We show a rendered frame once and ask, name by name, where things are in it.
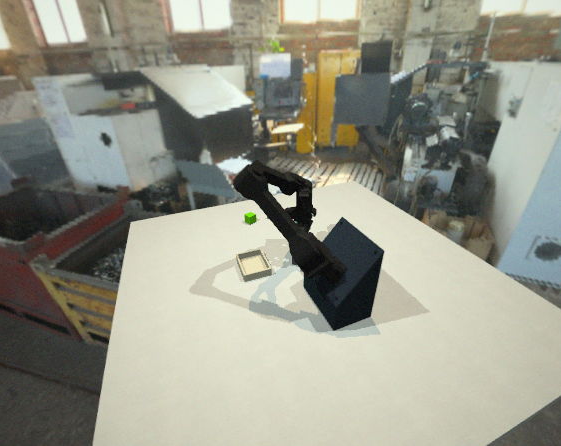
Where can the beige open tray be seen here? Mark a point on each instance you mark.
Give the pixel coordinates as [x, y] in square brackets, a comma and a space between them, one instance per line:
[253, 265]

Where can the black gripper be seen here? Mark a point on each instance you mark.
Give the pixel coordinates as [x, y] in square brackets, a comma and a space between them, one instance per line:
[304, 216]

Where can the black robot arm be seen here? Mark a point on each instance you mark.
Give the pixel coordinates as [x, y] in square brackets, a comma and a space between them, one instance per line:
[310, 254]

